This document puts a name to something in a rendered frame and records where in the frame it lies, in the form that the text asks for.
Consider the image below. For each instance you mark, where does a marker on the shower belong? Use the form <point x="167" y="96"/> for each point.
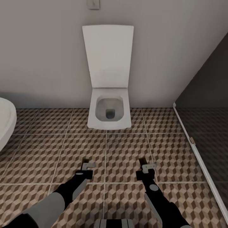
<point x="206" y="174"/>

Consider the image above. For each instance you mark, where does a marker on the toilet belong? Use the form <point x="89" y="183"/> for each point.
<point x="108" y="48"/>

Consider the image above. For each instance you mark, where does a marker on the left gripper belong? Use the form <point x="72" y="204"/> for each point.
<point x="89" y="173"/>

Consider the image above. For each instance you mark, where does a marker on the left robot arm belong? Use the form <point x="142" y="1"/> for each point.
<point x="45" y="213"/>

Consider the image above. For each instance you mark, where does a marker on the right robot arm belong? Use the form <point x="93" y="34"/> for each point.
<point x="167" y="213"/>

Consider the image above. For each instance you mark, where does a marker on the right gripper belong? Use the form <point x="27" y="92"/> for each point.
<point x="142" y="176"/>

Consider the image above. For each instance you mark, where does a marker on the mousetrap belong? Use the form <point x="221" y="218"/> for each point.
<point x="84" y="161"/>
<point x="142" y="161"/>

